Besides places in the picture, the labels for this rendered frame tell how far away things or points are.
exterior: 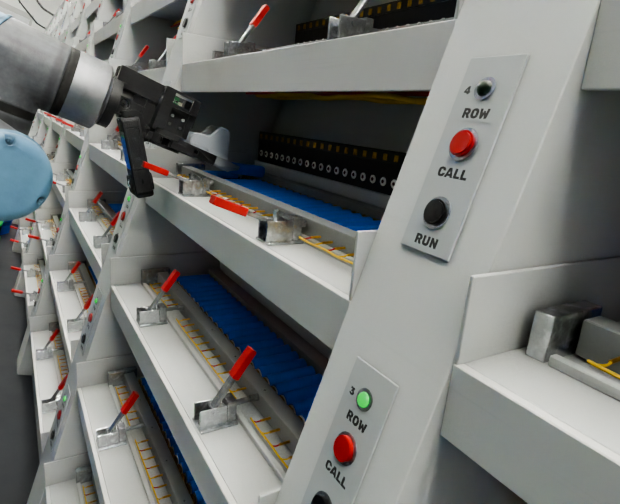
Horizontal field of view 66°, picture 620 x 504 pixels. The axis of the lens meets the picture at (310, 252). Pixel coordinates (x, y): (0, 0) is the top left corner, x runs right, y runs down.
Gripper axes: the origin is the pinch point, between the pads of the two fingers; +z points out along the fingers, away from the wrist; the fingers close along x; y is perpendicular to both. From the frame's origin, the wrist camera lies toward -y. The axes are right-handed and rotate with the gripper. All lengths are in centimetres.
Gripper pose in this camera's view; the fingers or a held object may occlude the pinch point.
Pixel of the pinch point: (227, 168)
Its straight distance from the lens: 78.5
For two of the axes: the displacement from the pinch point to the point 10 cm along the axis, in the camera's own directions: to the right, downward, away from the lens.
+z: 7.8, 2.7, 5.7
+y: 3.8, -9.2, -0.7
